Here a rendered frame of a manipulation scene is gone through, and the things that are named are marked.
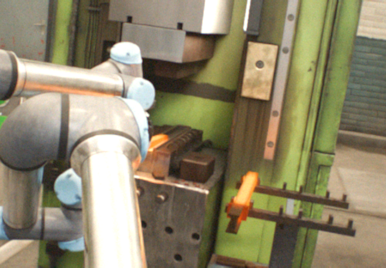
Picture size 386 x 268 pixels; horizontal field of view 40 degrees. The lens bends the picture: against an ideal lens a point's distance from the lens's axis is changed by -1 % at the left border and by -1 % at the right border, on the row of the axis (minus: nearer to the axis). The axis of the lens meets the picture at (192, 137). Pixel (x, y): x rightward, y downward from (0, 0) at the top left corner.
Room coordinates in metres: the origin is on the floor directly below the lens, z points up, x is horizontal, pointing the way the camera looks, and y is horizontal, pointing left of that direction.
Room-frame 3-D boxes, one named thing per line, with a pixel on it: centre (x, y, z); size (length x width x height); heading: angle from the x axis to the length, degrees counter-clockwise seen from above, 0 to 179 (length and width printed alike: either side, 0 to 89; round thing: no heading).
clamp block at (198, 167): (1.66, -0.03, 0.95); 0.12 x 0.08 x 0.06; 166
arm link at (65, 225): (1.17, 0.26, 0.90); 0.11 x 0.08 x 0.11; 108
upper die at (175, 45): (1.84, 0.11, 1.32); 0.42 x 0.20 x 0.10; 166
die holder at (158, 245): (1.84, 0.05, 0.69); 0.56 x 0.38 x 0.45; 166
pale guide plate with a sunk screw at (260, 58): (1.69, -0.18, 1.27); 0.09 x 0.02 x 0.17; 76
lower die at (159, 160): (1.84, 0.11, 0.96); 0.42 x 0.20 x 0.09; 166
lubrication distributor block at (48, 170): (1.84, 0.49, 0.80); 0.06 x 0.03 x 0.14; 76
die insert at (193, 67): (1.88, 0.08, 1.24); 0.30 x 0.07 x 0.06; 166
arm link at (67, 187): (1.18, 0.24, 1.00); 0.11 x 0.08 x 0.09; 167
